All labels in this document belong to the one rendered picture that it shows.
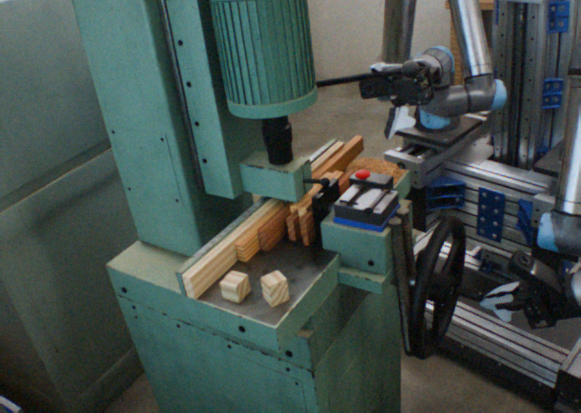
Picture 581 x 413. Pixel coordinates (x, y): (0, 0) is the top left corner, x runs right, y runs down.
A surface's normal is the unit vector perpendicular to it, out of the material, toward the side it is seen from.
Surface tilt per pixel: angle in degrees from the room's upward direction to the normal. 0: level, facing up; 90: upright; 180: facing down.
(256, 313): 0
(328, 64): 90
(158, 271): 0
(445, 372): 0
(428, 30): 90
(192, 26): 90
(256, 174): 90
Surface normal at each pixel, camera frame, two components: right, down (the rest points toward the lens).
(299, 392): -0.52, 0.47
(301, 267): -0.12, -0.87
